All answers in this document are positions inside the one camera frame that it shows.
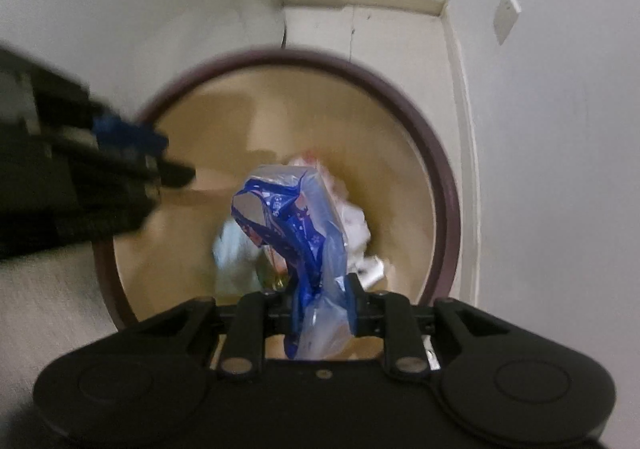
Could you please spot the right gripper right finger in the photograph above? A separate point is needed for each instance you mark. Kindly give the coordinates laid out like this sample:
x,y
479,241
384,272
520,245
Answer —
x,y
387,316

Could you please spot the blue purple plastic wrapper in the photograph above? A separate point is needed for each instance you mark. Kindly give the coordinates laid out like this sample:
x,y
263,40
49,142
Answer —
x,y
289,209

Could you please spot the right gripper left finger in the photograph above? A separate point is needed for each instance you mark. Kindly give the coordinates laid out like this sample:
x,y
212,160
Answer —
x,y
246,326

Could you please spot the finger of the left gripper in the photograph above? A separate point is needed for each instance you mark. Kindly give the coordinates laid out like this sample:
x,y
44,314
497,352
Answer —
x,y
152,176
127,141

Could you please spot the white plastic bag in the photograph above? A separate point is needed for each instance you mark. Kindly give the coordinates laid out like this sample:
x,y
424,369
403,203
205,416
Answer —
x,y
369,269

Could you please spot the white wall switch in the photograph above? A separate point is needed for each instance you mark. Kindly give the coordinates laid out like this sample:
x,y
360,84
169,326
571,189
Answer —
x,y
506,15

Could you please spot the beige round trash bin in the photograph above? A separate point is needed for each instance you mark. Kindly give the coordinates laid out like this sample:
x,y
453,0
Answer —
x,y
436,168

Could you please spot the light blue labelled plastic bag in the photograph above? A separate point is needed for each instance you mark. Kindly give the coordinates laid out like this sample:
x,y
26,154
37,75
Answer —
x,y
235,259

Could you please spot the checkered tablecloth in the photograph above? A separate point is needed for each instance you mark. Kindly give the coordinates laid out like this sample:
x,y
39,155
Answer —
x,y
125,51

